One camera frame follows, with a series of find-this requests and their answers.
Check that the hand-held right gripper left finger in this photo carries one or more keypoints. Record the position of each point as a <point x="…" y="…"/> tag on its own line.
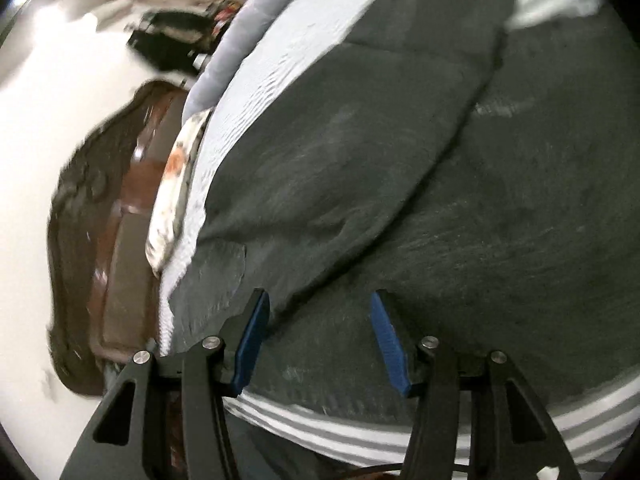
<point x="251" y="336"/>

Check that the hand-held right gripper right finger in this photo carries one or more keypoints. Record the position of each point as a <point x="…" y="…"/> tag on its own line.
<point x="391" y="345"/>

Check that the dark grey towel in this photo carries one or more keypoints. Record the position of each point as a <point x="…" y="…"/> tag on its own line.
<point x="350" y="185"/>

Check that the floral pillow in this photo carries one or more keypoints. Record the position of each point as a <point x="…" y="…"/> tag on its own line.
<point x="170" y="185"/>

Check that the carved dark wooden headboard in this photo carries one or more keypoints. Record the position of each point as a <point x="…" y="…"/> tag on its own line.
<point x="85" y="210"/>

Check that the blue-grey quilt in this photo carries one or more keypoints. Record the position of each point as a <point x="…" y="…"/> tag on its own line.
<point x="232" y="52"/>

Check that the grey white striped bed sheet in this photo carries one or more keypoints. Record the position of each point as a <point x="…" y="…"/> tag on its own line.
<point x="295" y="45"/>

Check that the red item cluster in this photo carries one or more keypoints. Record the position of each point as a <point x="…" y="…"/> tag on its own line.
<point x="227" y="15"/>

